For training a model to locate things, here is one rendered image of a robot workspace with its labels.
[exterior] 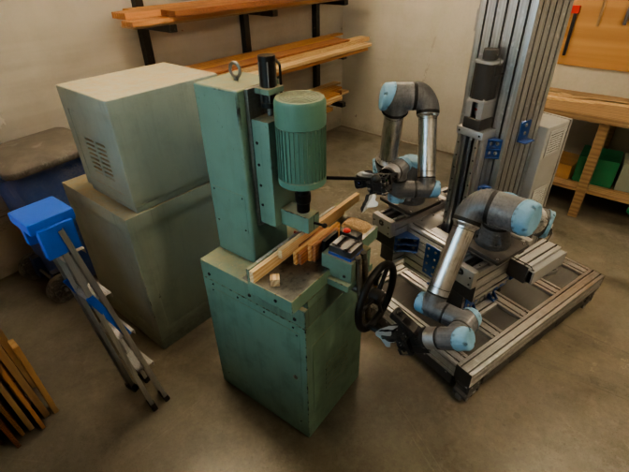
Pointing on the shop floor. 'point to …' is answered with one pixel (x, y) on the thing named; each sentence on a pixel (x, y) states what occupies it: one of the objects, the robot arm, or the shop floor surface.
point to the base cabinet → (286, 355)
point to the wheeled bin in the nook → (56, 174)
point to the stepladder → (87, 294)
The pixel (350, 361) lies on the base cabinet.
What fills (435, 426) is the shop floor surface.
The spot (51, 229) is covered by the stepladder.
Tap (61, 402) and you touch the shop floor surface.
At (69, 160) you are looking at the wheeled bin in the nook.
